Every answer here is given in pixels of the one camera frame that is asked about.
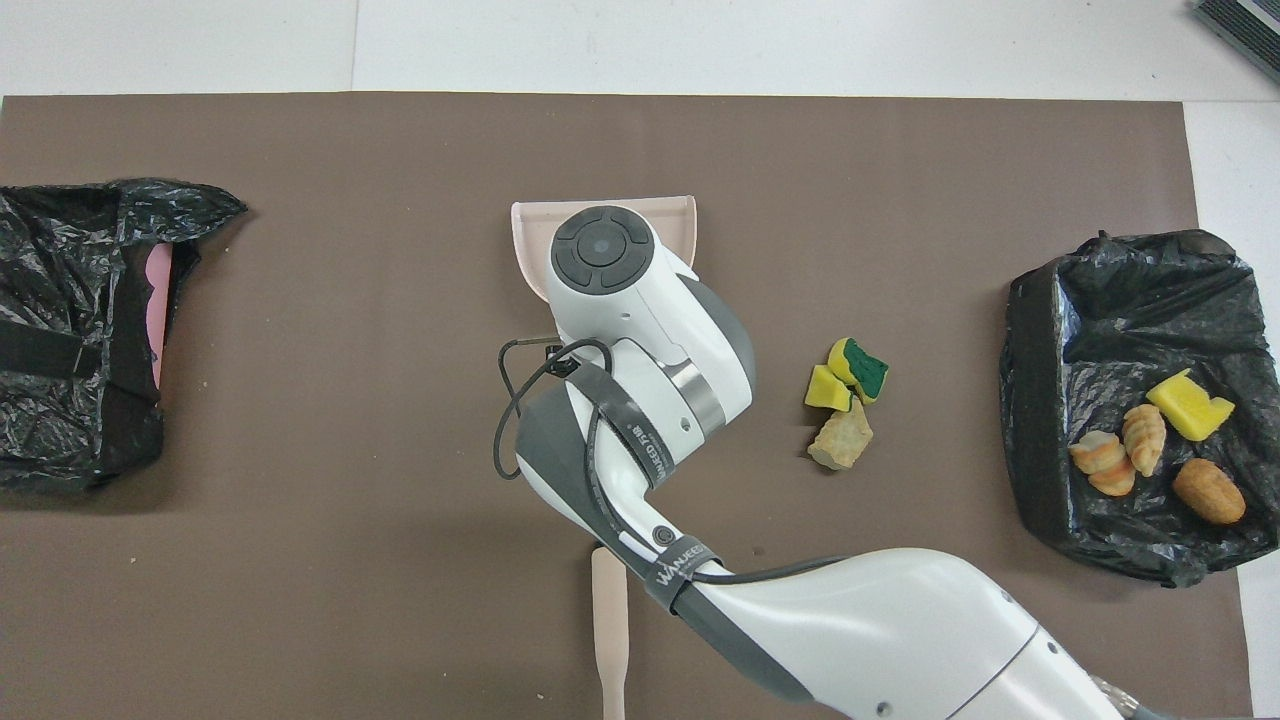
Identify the beige plastic dustpan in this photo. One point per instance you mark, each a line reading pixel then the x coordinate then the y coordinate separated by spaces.
pixel 530 240

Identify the beige hand brush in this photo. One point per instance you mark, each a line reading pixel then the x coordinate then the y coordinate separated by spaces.
pixel 608 620

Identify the beige foam chunk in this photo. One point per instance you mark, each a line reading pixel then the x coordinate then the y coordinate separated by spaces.
pixel 842 440
pixel 1098 455

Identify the pale foam chunk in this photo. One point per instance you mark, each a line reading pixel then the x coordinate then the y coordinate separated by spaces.
pixel 1145 438

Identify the yellow notched sponge piece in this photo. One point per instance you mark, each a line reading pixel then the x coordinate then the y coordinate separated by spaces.
pixel 1190 408

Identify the brown oval toy bread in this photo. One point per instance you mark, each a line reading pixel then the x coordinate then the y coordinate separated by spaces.
pixel 1210 491

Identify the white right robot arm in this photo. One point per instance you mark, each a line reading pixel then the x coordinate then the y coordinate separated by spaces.
pixel 900 620

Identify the black bag lined pink bin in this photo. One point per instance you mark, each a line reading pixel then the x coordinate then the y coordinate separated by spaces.
pixel 60 250

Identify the brown table mat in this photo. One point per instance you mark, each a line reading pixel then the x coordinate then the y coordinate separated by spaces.
pixel 400 200

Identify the small yellow sponge wedge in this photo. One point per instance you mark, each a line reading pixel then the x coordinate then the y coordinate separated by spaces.
pixel 826 392

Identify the yellow and green sponge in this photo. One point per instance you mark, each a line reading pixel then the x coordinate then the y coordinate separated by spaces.
pixel 868 372

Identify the grey ribbed device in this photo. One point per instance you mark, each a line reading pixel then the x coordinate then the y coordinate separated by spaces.
pixel 1250 25

